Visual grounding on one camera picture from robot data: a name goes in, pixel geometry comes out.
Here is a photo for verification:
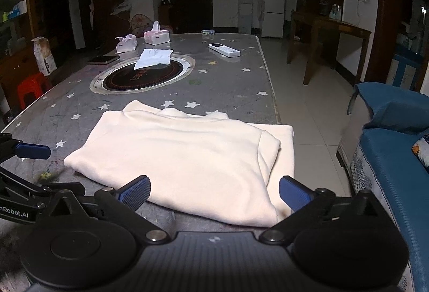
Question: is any blue covered sofa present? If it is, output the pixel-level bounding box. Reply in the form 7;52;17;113
337;82;429;292

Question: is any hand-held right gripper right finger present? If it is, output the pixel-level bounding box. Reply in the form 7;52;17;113
260;175;383;244

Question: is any patterned cushion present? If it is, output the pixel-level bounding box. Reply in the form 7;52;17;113
412;134;429;175

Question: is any white remote control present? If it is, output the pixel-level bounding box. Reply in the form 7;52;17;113
208;43;241;58

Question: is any dark wooden side table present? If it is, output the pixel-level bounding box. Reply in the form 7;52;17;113
286;9;372;86

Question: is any pink tissue box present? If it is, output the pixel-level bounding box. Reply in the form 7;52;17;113
144;21;170;45

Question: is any dark wooden shelf cabinet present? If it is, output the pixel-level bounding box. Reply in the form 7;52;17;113
0;0;44;111

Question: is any dark smartphone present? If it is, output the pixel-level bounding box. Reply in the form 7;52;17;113
88;55;120;65

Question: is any round electric fan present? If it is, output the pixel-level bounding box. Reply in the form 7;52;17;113
130;13;152;38

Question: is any red plastic stool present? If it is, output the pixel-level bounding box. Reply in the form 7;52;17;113
17;72;52;110

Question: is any round black built-in cooktop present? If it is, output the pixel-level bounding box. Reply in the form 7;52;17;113
89;55;195;95

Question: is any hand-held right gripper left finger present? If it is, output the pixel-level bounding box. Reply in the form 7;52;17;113
43;175;170;244

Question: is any white tissue pack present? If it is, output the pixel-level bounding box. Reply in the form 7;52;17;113
116;34;138;53

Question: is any white tissue sheet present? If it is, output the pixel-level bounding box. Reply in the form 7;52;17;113
134;48;174;70

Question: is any cream long-sleeve garment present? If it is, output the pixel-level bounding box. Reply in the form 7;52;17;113
64;100;295;225

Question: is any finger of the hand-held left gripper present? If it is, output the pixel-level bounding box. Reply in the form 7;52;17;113
0;133;51;164
0;166;86;202

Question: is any white water dispenser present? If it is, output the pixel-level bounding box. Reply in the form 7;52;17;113
237;0;253;34

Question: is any white refrigerator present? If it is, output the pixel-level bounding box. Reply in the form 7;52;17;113
261;0;286;38

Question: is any printed paper bag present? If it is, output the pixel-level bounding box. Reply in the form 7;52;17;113
32;36;57;77

